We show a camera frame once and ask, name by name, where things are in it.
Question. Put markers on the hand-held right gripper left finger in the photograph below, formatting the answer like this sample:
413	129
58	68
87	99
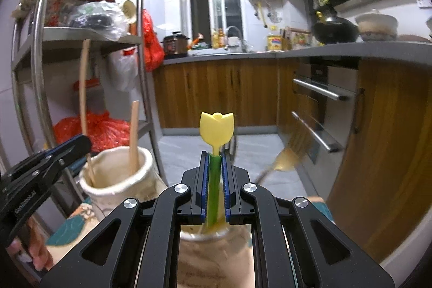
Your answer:
202	190

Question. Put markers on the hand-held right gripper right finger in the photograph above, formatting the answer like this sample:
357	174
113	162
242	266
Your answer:
226	190

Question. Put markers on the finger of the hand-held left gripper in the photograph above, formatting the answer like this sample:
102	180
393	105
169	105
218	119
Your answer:
40	176
76	146

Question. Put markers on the wooden chopstick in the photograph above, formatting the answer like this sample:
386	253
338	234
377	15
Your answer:
83	89
134	136

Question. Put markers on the white ceramic double utensil holder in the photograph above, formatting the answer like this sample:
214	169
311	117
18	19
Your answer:
118	193

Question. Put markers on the person's left hand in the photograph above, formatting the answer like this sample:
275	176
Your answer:
38	251

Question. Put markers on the large red plastic bag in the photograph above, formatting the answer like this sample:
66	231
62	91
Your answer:
104	132

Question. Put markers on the printed tablecloth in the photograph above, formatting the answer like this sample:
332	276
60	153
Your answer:
71	230

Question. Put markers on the tan spoon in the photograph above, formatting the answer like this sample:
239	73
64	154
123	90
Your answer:
288	159

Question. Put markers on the white plastic bag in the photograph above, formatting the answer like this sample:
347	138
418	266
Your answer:
125	72

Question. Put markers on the wooden base cabinets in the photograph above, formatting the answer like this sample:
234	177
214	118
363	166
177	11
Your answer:
209	92

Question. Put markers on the steel shelf rack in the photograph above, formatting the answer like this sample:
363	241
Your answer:
44	38

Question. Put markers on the small red plastic bag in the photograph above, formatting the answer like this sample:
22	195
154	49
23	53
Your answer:
152	45

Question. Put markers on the clear bag with dark contents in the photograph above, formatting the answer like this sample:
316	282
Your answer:
98	19

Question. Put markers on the built-in steel oven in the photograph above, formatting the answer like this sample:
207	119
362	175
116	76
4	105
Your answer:
324	105

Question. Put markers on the dark red pressure cooker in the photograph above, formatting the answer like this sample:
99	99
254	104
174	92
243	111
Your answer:
174	45

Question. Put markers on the colourful printed box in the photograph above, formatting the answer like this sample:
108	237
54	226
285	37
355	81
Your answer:
60	4

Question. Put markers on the round yellow item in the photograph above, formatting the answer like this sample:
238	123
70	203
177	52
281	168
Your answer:
129	9

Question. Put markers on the orange kitchen item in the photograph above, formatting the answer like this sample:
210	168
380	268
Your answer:
195	41

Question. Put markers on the brown dried goods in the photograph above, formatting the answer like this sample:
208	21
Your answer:
23	6

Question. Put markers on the yellow oil bottles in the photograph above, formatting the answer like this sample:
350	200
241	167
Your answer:
218	40

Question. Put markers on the chrome faucet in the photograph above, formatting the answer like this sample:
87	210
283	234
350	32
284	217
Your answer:
233	38

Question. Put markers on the yellow tin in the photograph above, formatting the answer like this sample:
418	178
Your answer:
274	43

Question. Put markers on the knife block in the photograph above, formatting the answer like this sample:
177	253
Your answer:
287	40

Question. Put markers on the grey kitchen countertop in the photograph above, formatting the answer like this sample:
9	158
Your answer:
337	51

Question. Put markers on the kitchen window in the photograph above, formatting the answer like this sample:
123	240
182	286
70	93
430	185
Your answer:
202	4

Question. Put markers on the black wok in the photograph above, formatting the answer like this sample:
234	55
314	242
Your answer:
334	31

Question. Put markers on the black spice rack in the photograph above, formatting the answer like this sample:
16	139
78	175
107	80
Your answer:
317	8

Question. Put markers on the clay casserole pot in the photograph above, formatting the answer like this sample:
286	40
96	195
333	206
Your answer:
376	26

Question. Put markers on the shallow plate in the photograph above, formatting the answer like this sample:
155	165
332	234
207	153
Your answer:
413	38

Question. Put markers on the white pot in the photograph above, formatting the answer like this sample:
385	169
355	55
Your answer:
429	30

